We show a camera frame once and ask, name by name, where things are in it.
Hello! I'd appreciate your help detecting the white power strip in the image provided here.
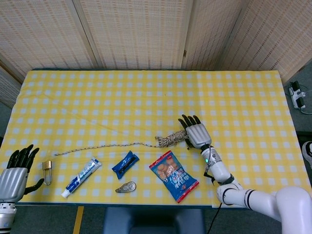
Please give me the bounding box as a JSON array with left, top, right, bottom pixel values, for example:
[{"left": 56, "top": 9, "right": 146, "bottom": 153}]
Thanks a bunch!
[{"left": 289, "top": 81, "right": 307, "bottom": 110}]

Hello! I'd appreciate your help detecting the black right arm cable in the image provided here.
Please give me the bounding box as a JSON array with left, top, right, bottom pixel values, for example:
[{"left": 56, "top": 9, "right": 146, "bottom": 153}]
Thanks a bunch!
[{"left": 203, "top": 158, "right": 230, "bottom": 234}]

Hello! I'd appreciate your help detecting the yellow floor tape strip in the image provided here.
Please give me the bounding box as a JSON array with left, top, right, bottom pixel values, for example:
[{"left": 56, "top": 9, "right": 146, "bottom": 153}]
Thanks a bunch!
[{"left": 72, "top": 206, "right": 84, "bottom": 234}]

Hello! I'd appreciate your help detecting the brass padlock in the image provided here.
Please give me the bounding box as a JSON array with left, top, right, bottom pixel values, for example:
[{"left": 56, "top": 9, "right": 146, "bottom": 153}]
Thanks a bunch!
[{"left": 42, "top": 160, "right": 53, "bottom": 186}]

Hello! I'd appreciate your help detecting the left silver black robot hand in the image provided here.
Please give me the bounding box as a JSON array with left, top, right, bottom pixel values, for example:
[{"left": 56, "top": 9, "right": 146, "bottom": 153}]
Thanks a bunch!
[{"left": 0, "top": 144, "right": 45, "bottom": 203}]

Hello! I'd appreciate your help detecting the blue black snack bar wrapper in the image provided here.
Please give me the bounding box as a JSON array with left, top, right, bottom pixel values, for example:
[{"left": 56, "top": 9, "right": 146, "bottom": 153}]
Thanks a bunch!
[{"left": 111, "top": 150, "right": 140, "bottom": 180}]

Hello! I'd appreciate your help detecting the blue red snack bag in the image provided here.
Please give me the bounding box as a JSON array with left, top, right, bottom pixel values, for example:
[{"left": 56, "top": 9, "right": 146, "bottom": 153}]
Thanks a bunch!
[{"left": 149, "top": 150, "right": 200, "bottom": 204}]

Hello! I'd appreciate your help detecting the black white sneaker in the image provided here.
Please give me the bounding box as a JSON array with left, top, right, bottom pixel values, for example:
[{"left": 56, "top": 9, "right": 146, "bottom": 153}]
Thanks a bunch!
[{"left": 301, "top": 141, "right": 312, "bottom": 169}]

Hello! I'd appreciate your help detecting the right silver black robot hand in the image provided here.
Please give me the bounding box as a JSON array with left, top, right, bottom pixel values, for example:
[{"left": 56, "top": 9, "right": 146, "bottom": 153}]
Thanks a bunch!
[{"left": 177, "top": 114, "right": 212, "bottom": 150}]

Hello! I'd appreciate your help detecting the woven bamboo folding screen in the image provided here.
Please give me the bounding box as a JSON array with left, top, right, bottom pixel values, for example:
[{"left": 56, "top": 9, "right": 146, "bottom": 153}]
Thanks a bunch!
[{"left": 0, "top": 0, "right": 312, "bottom": 109}]

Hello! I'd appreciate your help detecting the grey correction tape dispenser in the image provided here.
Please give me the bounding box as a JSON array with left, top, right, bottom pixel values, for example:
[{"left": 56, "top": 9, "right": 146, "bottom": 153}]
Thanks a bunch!
[{"left": 115, "top": 181, "right": 137, "bottom": 194}]

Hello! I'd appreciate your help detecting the yellow white checked tablecloth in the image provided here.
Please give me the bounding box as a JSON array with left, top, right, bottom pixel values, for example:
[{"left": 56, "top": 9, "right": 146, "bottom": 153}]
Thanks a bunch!
[{"left": 0, "top": 70, "right": 312, "bottom": 208}]

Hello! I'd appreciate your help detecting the speckled beige braided rope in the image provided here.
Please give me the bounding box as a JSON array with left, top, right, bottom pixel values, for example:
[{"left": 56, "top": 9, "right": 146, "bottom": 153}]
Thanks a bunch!
[{"left": 54, "top": 130, "right": 193, "bottom": 156}]

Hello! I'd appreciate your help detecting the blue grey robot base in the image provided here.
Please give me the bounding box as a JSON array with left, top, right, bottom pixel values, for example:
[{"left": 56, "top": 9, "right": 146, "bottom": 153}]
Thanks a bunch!
[{"left": 103, "top": 207, "right": 207, "bottom": 234}]

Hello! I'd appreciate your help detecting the white blue toothpaste tube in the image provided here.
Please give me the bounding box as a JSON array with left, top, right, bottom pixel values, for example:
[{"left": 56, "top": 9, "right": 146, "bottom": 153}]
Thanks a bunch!
[{"left": 60, "top": 157, "right": 102, "bottom": 199}]

